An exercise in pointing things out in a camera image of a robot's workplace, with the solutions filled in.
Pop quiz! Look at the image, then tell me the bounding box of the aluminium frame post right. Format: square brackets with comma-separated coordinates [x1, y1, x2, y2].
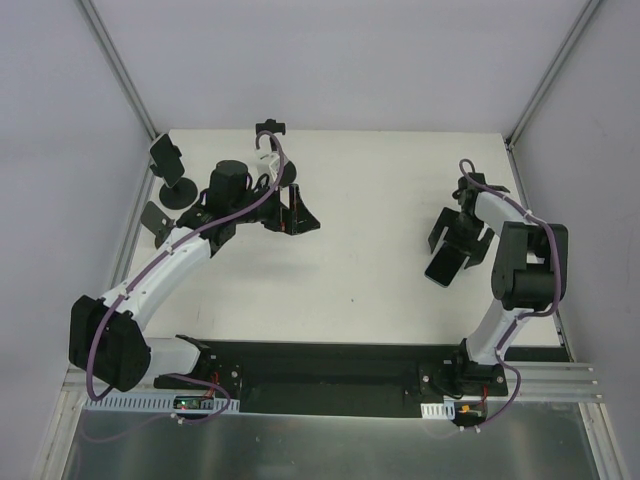
[504, 0, 605, 151]

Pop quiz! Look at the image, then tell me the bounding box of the aluminium frame post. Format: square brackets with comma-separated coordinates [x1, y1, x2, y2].
[504, 0, 605, 151]
[74, 0, 160, 141]

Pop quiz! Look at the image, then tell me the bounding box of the white slotted cable duct left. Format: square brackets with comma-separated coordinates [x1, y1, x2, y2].
[84, 393, 240, 415]

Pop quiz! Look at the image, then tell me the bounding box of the black phone silver edge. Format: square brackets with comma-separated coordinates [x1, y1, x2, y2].
[149, 133, 184, 187]

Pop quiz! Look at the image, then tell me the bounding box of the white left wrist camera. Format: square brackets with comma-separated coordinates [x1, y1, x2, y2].
[255, 151, 280, 178]

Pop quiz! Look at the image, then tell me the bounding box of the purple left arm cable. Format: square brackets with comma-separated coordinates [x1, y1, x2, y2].
[84, 130, 286, 401]

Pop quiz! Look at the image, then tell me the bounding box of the white slotted cable duct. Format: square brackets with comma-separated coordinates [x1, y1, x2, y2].
[420, 399, 456, 421]
[84, 393, 240, 415]

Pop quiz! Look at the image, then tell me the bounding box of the aluminium frame post left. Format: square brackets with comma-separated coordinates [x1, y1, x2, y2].
[74, 0, 160, 141]

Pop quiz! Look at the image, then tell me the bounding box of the white slotted cable duct right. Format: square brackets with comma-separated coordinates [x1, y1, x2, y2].
[420, 399, 456, 421]

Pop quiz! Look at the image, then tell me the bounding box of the black round-base phone stand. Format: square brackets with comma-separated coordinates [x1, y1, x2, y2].
[159, 168, 198, 210]

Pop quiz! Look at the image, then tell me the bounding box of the black phone teal edge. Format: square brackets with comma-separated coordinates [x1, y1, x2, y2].
[424, 245, 467, 288]

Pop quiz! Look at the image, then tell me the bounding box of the black plate wooden-base stand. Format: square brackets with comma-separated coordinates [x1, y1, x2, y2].
[140, 201, 175, 249]

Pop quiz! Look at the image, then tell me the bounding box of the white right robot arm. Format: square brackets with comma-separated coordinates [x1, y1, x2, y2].
[425, 172, 569, 395]

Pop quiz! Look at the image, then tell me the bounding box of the black far phone stand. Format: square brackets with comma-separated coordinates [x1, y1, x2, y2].
[255, 118, 297, 188]

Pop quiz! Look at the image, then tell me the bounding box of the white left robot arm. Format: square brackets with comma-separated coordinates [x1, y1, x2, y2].
[68, 153, 320, 392]

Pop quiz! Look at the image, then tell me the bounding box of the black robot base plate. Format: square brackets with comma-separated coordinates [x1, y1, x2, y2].
[154, 340, 508, 418]

